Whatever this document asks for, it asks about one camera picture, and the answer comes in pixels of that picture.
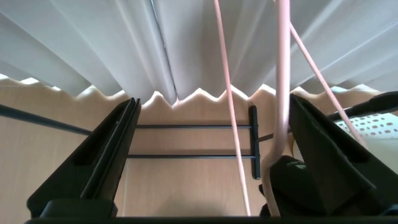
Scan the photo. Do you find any white laundry basket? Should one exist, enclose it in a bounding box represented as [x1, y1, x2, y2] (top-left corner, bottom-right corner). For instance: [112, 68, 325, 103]
[334, 112, 398, 174]

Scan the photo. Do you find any black clothes rack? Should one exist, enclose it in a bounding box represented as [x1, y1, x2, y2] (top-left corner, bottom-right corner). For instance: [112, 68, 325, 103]
[0, 91, 398, 180]

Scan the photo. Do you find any beige curtain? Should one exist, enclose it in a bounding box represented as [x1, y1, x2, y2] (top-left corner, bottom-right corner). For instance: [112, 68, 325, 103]
[0, 0, 398, 106]

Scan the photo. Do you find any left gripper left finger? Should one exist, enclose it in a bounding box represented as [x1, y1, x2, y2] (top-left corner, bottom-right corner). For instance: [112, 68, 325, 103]
[27, 97, 142, 219]

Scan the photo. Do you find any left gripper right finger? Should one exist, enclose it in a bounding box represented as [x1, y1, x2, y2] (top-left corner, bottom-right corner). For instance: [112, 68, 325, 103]
[289, 93, 398, 216]

